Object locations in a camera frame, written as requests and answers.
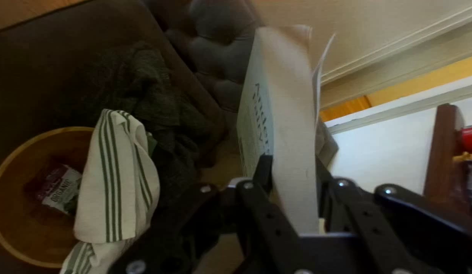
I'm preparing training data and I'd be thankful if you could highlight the white green-striped towel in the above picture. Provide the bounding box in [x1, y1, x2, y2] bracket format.
[61, 110, 160, 274]

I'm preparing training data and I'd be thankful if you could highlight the small snack packet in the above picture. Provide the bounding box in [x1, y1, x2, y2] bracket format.
[35, 165, 83, 215]

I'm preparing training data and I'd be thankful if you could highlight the grey tufted sofa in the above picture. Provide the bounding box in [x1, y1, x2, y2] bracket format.
[0, 0, 340, 274]

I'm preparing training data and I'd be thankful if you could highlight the white book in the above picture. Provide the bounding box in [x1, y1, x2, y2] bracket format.
[236, 25, 334, 234]

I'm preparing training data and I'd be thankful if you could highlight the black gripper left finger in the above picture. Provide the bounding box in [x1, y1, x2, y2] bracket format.
[235, 156, 300, 274]

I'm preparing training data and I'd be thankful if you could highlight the brown wooden shelf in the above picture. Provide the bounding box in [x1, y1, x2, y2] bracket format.
[424, 104, 472, 218]

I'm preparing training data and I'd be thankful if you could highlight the dark grey cloth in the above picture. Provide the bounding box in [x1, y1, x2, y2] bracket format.
[89, 43, 215, 206]

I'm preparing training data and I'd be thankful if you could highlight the red soda can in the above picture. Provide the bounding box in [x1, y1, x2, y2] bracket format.
[460, 127, 472, 153]

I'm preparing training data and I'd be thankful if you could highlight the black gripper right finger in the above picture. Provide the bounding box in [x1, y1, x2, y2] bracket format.
[317, 162, 415, 274]

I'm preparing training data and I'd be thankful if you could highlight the yellow wooden bowl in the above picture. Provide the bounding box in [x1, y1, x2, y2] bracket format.
[0, 127, 93, 269]

